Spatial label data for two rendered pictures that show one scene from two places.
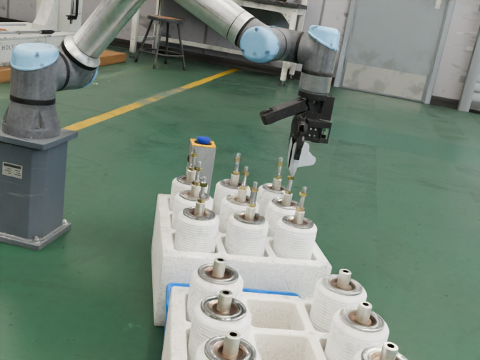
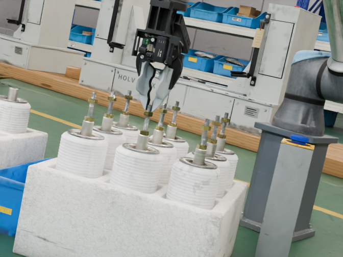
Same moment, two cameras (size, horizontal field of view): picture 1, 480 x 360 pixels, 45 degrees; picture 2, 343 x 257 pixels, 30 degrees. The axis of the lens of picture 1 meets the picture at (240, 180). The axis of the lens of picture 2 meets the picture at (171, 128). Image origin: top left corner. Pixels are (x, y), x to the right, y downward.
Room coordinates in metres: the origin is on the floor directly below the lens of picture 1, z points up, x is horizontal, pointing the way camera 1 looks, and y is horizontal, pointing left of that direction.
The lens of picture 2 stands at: (1.96, -1.24, 0.46)
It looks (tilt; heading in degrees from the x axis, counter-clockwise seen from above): 7 degrees down; 115
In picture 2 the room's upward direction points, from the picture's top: 12 degrees clockwise
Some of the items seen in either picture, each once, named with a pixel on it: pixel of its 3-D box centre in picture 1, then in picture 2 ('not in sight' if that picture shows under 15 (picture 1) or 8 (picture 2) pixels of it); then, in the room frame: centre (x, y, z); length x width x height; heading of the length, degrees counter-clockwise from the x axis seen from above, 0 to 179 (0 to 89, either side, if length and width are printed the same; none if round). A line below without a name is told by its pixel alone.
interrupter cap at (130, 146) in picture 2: (286, 203); (141, 149); (1.39, -0.13, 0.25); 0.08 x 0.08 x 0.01
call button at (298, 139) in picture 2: (203, 141); (298, 140); (1.63, 0.12, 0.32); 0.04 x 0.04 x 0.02
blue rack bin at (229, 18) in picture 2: not in sight; (248, 19); (-0.43, 5.26, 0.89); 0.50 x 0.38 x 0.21; 81
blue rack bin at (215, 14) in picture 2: not in sight; (215, 14); (-0.86, 5.36, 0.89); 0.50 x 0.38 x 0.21; 81
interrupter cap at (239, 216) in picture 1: (249, 218); (105, 130); (1.25, -0.04, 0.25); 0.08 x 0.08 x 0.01
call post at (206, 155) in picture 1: (196, 193); (281, 213); (1.63, 0.12, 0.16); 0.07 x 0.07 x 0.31; 12
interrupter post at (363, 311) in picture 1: (363, 313); not in sight; (0.87, -0.24, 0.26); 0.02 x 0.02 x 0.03
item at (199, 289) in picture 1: (211, 318); (5, 135); (0.94, 0.01, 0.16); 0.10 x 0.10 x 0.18
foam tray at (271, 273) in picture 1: (231, 258); (141, 214); (1.37, -0.01, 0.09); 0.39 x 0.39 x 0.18; 12
